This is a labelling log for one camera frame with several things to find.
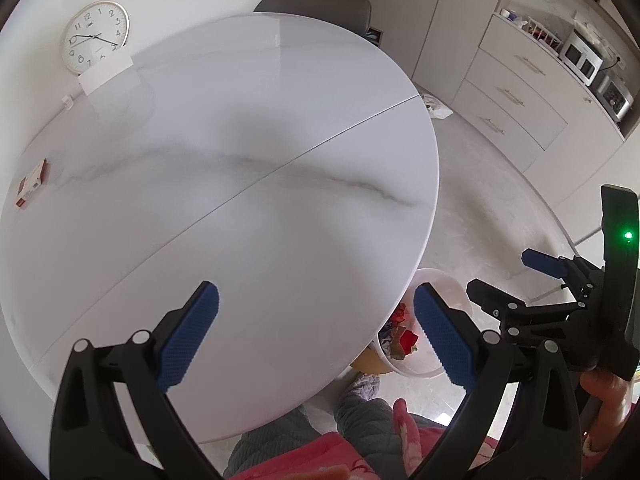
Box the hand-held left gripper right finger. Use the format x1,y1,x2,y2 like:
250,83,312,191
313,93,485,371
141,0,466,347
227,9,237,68
412,282,583,480

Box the grey chair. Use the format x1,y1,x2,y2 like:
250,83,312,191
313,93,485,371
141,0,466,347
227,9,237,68
253,0,373,41

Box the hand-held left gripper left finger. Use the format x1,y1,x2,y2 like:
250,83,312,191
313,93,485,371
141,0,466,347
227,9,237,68
49,281,221,480

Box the red and white small box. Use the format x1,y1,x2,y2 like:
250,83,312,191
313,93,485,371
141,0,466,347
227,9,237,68
14,158,52,209

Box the pink fleece garment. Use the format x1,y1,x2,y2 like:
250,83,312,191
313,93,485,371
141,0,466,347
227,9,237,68
230,397,501,480

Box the beige tall cupboard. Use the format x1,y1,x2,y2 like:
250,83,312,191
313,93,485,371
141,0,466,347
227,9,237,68
280,0,516,111

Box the person's right hand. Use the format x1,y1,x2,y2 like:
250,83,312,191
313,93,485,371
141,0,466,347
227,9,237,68
580,367,636,456

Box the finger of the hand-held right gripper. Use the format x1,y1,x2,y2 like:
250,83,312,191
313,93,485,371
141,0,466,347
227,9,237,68
521,249,608,302
466,279,583,346

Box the silver toaster oven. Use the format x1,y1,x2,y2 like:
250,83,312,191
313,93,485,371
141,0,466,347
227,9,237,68
590,72,633,122

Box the white microwave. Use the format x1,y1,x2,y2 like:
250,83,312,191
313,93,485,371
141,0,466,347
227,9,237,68
559,30,605,86

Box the white plastic bin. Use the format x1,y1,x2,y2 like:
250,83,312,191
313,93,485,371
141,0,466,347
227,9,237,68
370,268,473,378

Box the grey quilted pants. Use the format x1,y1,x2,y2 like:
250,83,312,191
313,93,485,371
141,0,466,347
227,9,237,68
222,372,451,480

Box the beige drawer cabinet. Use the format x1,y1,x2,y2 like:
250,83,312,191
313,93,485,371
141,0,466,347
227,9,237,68
450,0,640,211

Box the white wall clock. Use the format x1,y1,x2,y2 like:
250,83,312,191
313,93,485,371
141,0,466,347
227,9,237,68
61,1,130,75

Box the white card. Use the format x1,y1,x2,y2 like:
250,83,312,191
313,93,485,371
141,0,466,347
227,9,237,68
77,51,135,96

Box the white plastic bag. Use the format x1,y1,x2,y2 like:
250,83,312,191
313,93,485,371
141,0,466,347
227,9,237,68
419,92,453,121

